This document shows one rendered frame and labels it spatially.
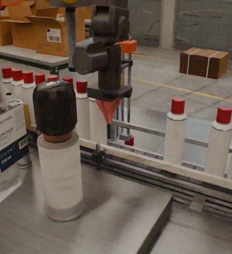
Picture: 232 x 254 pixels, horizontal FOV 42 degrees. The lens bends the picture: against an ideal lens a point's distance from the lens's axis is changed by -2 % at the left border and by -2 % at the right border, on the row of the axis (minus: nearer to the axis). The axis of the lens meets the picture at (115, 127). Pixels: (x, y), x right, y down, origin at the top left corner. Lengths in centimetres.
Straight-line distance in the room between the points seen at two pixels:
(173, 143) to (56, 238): 37
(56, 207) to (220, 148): 40
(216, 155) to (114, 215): 28
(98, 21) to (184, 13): 596
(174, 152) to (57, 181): 33
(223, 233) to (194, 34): 598
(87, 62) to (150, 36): 645
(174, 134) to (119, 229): 28
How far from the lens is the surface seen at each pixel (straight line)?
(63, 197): 65
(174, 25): 672
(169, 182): 83
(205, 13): 646
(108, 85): 74
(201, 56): 483
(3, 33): 317
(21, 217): 72
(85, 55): 66
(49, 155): 60
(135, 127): 89
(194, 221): 78
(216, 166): 79
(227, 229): 78
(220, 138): 75
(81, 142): 92
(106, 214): 70
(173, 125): 77
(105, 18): 71
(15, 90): 106
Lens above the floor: 135
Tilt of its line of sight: 26 degrees down
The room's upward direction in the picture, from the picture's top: straight up
